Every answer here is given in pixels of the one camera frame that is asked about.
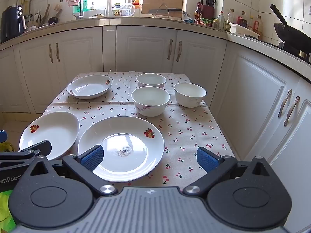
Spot silver kitchen faucet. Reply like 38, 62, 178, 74
60, 0, 84, 20

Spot steel cleaver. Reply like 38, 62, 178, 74
148, 8, 183, 14

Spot dark soy sauce bottle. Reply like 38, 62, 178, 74
194, 2, 203, 24

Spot white floral bowl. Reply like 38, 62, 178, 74
136, 73, 167, 89
131, 86, 170, 117
173, 83, 207, 108

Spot red sauce bottle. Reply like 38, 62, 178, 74
237, 11, 247, 26

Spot white wire rack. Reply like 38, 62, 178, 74
154, 4, 171, 18

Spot black wok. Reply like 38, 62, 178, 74
269, 4, 311, 52

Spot wooden cutting board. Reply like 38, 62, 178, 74
141, 0, 183, 18

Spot clear glass bottle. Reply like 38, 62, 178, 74
217, 11, 225, 31

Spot clear glass mug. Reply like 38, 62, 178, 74
121, 3, 136, 17

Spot olive oil bottle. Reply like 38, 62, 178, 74
225, 8, 235, 32

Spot black ladle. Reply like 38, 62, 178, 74
48, 8, 63, 25

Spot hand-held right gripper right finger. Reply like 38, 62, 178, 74
182, 147, 272, 198

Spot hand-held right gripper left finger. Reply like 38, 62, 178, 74
29, 145, 118, 199

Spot yellow cooking oil bottle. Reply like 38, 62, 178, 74
0, 141, 15, 152

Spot cherry-print tablecloth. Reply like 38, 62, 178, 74
42, 71, 236, 192

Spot red-label oil bottle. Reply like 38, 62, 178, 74
253, 15, 263, 33

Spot white plastic container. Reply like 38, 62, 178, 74
230, 23, 259, 39

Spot white kitchen cabinets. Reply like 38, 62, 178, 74
0, 25, 311, 233

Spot wooden spatula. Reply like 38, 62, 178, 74
41, 3, 51, 26

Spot black air fryer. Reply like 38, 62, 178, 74
0, 5, 25, 43

